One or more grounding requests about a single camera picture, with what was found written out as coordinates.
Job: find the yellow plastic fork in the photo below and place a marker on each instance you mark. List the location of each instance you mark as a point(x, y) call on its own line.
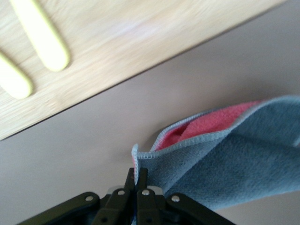
point(47, 42)

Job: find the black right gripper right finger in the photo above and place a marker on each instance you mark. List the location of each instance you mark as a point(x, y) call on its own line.
point(150, 211)

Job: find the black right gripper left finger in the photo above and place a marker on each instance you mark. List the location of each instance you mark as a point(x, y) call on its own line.
point(117, 206)

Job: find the grey and pink microfibre cloth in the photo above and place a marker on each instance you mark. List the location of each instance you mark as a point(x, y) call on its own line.
point(234, 164)

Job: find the wooden cutting board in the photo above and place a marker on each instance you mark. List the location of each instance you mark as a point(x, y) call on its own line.
point(117, 47)

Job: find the yellow plastic knife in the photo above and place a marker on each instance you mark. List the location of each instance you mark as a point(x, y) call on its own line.
point(16, 82)

